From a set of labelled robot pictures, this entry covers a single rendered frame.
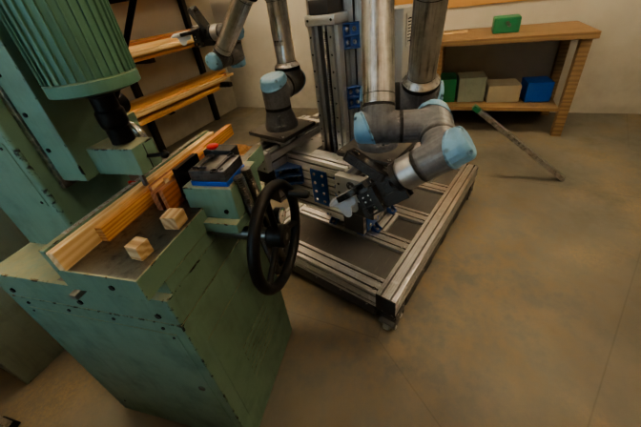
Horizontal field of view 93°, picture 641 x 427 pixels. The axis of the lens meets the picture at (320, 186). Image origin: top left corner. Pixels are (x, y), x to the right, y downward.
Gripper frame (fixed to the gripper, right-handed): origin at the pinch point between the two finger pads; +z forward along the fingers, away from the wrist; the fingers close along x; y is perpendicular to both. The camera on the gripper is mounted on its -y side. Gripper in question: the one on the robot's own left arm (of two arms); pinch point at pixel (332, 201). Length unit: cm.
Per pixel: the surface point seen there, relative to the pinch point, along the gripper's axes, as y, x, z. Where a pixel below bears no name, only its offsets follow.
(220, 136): -39, 9, 35
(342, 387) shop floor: 68, 14, 51
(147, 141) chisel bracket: -34.7, -24.7, 20.7
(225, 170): -18.9, -18.7, 8.5
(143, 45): -196, 106, 170
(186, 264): -4.5, -29.2, 24.2
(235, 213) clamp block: -9.4, -17.8, 14.5
